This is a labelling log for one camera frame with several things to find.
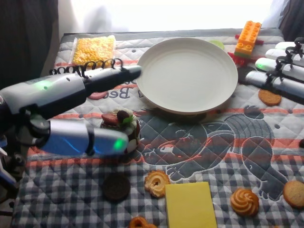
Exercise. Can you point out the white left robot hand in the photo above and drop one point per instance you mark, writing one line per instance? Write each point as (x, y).
(59, 92)

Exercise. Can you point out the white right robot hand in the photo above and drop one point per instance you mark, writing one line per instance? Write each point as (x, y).
(289, 88)

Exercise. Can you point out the toy chocolate drip cake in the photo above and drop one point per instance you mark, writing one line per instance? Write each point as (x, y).
(131, 128)

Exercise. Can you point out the white round plate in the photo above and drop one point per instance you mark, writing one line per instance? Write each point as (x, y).
(187, 73)

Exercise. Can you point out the round brown biscuit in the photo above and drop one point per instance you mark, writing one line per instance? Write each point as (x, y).
(269, 97)
(294, 193)

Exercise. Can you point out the bag of yellow beads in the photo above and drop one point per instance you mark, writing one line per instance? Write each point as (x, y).
(95, 50)

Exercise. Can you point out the red toy building piece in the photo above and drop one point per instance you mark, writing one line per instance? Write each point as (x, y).
(237, 59)

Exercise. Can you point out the dark curtain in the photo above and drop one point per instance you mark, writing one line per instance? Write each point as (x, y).
(26, 35)
(293, 16)

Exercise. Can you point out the orange toy building block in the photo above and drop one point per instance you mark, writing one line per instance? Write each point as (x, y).
(249, 35)

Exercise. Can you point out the light green disc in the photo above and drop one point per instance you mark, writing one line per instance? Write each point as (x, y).
(218, 44)

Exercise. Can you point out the dark chocolate sandwich cookie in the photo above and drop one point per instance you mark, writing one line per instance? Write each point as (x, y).
(116, 187)

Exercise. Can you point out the grey quilt with bear print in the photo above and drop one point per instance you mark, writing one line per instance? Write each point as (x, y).
(190, 147)

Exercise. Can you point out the swirl butter cookie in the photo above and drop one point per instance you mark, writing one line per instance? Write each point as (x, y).
(244, 202)
(156, 184)

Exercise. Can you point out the orange swirl cookie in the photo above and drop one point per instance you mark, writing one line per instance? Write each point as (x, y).
(140, 223)

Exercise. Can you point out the yellow sticky note pad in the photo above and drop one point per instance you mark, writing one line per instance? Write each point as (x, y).
(190, 205)

